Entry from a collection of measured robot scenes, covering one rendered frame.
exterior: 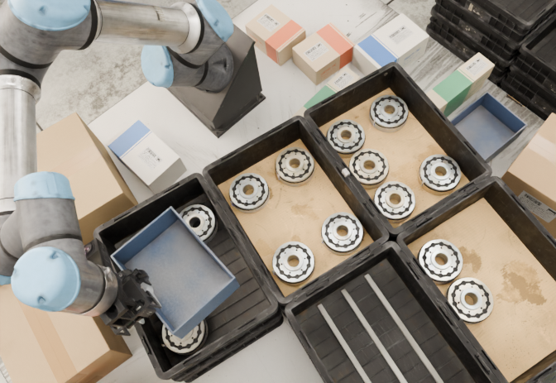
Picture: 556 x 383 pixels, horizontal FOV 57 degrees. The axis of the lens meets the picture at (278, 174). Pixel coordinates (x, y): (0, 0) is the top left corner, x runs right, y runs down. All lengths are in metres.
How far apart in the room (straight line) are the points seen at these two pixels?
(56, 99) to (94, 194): 1.45
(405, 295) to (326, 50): 0.79
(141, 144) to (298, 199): 0.50
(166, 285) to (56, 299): 0.40
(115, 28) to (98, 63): 1.77
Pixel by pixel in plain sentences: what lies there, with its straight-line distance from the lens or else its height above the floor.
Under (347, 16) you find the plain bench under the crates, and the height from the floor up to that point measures 0.70.
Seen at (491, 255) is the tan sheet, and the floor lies 0.83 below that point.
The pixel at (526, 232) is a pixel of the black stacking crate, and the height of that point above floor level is 0.88.
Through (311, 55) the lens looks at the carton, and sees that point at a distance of 1.63.
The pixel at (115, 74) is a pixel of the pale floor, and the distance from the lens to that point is 2.76.
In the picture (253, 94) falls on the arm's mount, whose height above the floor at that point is 0.76.
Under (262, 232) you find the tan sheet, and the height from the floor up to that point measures 0.83.
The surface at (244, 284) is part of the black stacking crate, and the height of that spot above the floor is 0.83.
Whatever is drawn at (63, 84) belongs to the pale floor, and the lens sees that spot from 2.83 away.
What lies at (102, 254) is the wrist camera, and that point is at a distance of 0.90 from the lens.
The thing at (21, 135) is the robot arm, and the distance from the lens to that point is 0.96.
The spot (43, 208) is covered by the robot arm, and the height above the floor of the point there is 1.46.
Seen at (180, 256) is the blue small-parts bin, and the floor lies 1.07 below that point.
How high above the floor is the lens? 2.07
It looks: 65 degrees down
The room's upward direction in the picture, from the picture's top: 11 degrees counter-clockwise
